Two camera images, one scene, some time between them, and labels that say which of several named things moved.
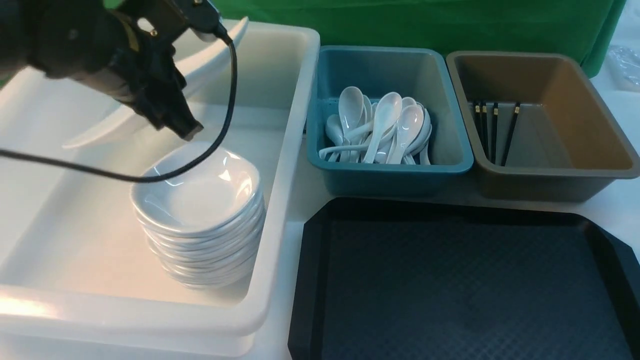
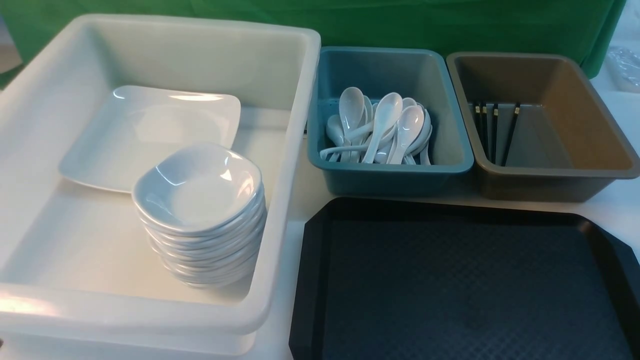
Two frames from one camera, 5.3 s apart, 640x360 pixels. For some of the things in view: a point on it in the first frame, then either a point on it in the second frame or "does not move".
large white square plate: [80, 111] -> [133, 124]
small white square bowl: [218, 191] does not move
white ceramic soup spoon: [387, 111] does not move
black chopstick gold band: [485, 131] does not move
